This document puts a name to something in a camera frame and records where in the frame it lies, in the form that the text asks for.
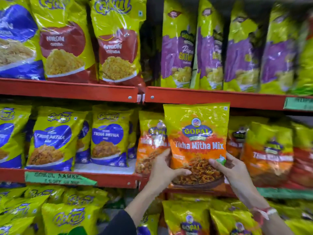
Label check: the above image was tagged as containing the person's right hand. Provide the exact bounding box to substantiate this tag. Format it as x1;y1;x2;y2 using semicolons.
208;153;268;210

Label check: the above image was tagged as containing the blue Gokul Tikha Mitha packet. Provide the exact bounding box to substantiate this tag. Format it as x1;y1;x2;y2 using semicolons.
25;106;88;172

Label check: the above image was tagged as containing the blue Gokul Nylon packet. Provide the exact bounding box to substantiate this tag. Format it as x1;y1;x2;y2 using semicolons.
0;0;46;81

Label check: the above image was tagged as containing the green handwritten shelf label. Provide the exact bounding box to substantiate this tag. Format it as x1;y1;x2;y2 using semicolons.
24;171;97;186
257;187;313;200
283;96;313;111

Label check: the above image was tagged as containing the person's left forearm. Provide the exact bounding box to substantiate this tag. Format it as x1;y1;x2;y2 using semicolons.
99;186;167;235

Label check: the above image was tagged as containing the person's right forearm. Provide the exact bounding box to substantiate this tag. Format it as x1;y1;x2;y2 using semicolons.
253;208;295;235

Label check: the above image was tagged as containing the pile of bottom shelf packets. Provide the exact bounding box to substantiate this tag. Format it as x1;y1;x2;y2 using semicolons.
137;193;313;235

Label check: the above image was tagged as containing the red Gokul Nylon packet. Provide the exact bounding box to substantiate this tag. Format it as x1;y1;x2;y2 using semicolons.
30;0;98;84
90;0;147;92

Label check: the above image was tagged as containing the orange Gopal Tikha Mitha Mix packet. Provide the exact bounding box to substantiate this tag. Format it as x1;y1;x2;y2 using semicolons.
163;102;231;191

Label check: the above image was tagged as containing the red white wrist thread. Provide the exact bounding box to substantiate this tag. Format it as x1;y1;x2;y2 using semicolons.
250;207;278;226

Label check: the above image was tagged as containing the person's left hand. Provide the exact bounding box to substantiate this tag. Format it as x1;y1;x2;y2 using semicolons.
147;148;193;192

